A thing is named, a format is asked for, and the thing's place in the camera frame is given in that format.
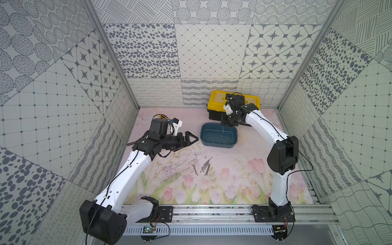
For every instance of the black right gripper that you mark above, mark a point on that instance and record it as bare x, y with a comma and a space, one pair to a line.
224, 121

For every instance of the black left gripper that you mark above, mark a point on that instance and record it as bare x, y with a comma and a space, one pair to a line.
181, 141

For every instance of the teal plastic storage box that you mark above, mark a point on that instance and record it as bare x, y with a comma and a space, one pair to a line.
217, 135

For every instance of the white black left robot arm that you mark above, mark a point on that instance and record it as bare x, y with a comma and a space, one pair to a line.
106, 217

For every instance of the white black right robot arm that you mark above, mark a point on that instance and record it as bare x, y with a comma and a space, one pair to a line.
283, 156

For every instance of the yellow black toolbox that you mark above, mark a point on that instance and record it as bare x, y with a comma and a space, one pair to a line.
219, 100

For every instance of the steel nail pile right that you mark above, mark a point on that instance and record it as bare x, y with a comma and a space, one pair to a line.
206, 164

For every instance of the steel nail pile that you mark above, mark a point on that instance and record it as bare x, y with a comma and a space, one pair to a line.
206, 164
207, 171

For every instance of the yellow black utility knife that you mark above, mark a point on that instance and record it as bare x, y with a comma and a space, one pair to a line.
163, 117

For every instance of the steel nail pile lower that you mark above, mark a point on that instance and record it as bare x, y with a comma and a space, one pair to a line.
207, 171

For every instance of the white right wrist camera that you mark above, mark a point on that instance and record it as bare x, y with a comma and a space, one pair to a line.
228, 109

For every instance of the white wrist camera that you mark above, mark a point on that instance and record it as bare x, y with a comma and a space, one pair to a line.
176, 124
228, 109

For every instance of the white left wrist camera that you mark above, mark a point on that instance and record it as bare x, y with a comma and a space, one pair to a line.
176, 124

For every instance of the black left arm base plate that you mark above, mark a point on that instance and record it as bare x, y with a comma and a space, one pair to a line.
159, 213

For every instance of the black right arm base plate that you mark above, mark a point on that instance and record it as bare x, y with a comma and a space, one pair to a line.
265, 214

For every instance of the white perforated cable duct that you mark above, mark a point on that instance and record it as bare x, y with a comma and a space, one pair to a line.
185, 230

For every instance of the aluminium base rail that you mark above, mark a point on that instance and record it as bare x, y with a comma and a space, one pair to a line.
231, 214

